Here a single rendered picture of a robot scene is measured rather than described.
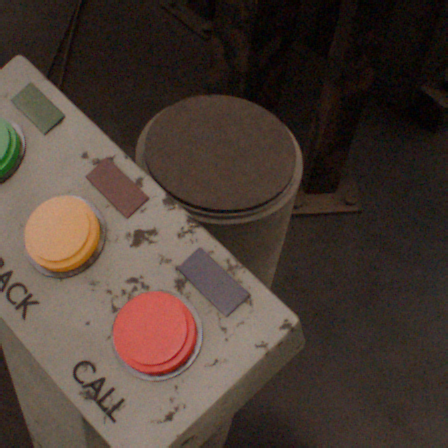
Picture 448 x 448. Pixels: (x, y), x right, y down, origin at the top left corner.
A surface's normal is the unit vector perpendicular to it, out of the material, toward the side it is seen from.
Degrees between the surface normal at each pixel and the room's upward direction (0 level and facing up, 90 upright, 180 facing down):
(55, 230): 20
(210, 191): 0
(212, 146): 0
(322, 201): 0
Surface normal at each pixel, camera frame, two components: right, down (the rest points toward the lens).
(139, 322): -0.15, -0.37
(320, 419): 0.10, -0.59
